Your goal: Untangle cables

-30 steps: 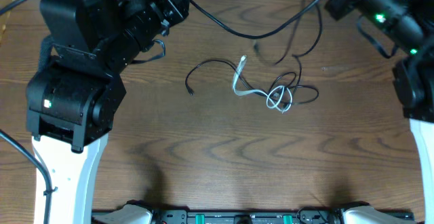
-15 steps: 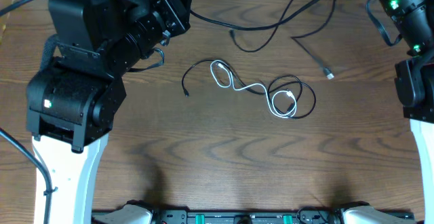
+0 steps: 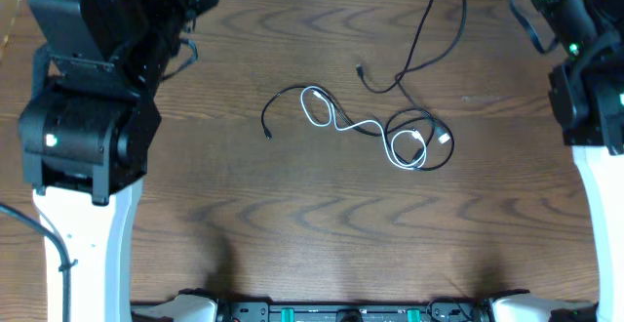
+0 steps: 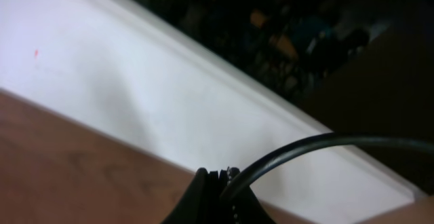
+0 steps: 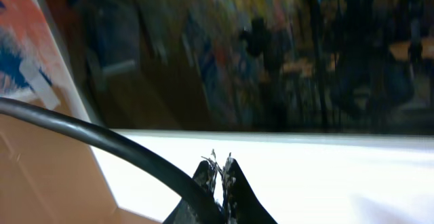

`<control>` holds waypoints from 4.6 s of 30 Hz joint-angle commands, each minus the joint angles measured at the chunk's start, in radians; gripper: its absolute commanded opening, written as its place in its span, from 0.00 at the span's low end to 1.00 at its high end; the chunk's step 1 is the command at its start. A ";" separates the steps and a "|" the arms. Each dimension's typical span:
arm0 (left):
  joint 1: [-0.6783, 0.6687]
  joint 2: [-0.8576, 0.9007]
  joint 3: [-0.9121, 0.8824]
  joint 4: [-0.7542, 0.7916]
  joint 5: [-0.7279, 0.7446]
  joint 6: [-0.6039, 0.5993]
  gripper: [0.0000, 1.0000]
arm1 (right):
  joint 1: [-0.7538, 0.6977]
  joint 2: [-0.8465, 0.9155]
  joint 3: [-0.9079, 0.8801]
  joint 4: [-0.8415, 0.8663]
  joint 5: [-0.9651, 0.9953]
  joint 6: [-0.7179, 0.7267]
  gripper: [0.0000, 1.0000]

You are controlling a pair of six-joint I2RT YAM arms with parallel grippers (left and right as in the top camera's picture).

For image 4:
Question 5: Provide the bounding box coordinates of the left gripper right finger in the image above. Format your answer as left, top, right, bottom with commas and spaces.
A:
220, 168, 275, 224

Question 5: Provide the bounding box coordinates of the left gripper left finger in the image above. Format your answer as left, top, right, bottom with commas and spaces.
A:
162, 168, 220, 224

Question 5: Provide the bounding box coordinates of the long black USB cable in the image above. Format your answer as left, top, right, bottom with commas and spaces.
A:
220, 132, 434, 201

